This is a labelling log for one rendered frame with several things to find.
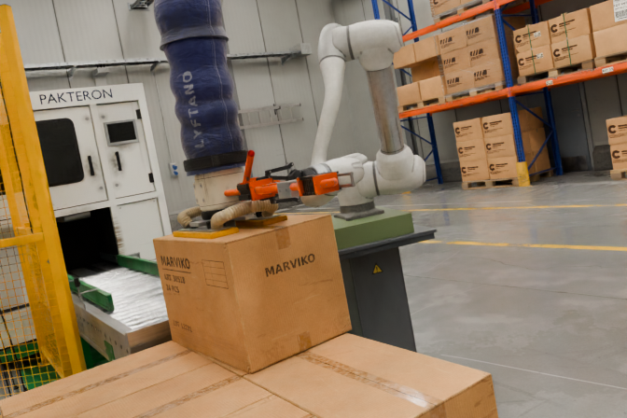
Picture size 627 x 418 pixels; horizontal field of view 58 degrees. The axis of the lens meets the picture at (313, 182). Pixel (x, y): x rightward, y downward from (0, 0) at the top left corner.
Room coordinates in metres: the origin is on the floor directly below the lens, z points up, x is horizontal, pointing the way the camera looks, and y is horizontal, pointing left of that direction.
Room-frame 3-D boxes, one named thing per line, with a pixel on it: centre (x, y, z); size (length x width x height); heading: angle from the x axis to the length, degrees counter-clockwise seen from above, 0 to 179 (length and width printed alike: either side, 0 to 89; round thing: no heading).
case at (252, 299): (1.98, 0.30, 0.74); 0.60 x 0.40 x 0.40; 36
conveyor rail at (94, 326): (3.10, 1.43, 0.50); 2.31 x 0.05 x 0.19; 33
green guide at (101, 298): (3.43, 1.58, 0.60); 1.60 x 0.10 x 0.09; 33
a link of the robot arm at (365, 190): (2.50, -0.19, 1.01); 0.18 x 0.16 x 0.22; 78
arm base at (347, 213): (2.52, -0.17, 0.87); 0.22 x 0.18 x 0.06; 18
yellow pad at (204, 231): (1.92, 0.40, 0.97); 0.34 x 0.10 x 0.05; 34
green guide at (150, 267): (3.72, 1.13, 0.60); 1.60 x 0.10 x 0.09; 33
